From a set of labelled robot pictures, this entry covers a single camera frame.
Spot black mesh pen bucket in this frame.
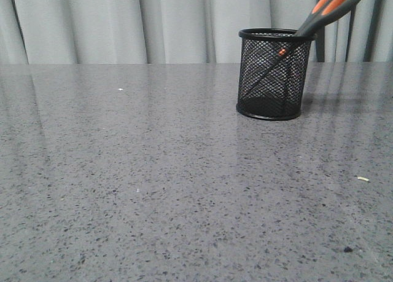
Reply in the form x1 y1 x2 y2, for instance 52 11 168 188
236 28 316 120

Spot grey pleated curtain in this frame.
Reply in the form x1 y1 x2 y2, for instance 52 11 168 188
0 0 393 65

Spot grey orange handled scissors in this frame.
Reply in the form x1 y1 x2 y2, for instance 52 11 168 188
244 0 360 96

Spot small black crumb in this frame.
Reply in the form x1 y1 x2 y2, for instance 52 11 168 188
343 246 353 253

